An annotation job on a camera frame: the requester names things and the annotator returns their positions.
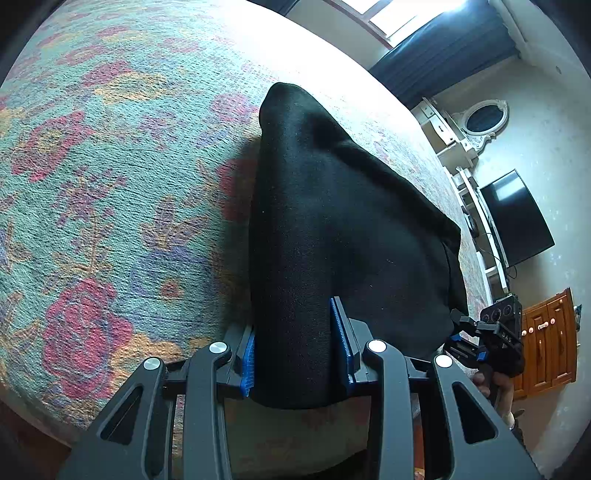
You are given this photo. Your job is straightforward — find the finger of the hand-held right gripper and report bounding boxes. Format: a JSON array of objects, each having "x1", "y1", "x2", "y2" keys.
[
  {"x1": 442, "y1": 336, "x2": 491, "y2": 366},
  {"x1": 449, "y1": 309, "x2": 485, "y2": 334}
]

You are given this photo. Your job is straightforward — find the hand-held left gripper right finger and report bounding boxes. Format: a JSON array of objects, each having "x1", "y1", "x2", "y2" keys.
[{"x1": 329, "y1": 296, "x2": 543, "y2": 480}]

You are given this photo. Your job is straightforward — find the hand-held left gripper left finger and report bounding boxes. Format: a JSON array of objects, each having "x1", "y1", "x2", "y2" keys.
[{"x1": 55, "y1": 323, "x2": 257, "y2": 480}]

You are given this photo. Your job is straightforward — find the black pants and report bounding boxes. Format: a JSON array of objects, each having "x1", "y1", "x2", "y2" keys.
[{"x1": 248, "y1": 82, "x2": 469, "y2": 411}]

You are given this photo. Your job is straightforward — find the person's right hand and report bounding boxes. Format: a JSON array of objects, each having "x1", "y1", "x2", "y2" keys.
[{"x1": 472, "y1": 371, "x2": 514, "y2": 416}]

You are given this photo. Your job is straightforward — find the brown wooden cabinet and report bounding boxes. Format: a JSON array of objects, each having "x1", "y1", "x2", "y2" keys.
[{"x1": 512, "y1": 287, "x2": 578, "y2": 400}]

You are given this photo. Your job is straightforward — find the white television stand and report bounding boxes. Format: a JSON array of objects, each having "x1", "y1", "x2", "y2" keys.
[{"x1": 450, "y1": 167, "x2": 513, "y2": 296}]

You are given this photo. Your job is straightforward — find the black flat television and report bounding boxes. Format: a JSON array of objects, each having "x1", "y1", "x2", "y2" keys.
[{"x1": 480, "y1": 169, "x2": 556, "y2": 268}]

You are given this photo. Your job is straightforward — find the white dresser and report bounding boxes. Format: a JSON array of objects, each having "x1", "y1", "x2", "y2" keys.
[{"x1": 411, "y1": 97, "x2": 481, "y2": 171}]

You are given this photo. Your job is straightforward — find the white oval framed mirror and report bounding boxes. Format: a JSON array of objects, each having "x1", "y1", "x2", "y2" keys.
[{"x1": 455, "y1": 100, "x2": 509, "y2": 151}]

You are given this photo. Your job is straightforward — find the floral woven blanket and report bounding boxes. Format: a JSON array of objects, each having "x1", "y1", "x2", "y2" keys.
[{"x1": 0, "y1": 0, "x2": 490, "y2": 476}]

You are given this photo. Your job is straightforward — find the dark blue curtain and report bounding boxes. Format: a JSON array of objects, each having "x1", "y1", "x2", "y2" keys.
[
  {"x1": 249, "y1": 0, "x2": 301, "y2": 14},
  {"x1": 369, "y1": 4, "x2": 522, "y2": 109}
]

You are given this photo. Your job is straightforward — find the bright window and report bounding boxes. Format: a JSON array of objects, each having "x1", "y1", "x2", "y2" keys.
[{"x1": 325, "y1": 0, "x2": 467, "y2": 49}]

